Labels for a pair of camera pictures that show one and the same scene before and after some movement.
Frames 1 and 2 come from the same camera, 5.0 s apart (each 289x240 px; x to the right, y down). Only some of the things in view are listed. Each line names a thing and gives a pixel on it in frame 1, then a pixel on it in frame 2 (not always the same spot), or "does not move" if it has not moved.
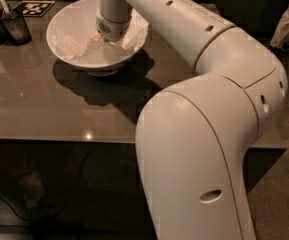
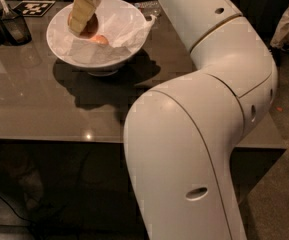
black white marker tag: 33,8 does not move
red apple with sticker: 96,37 to 90,27
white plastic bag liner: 76,46 does not move
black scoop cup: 13,28 does not move
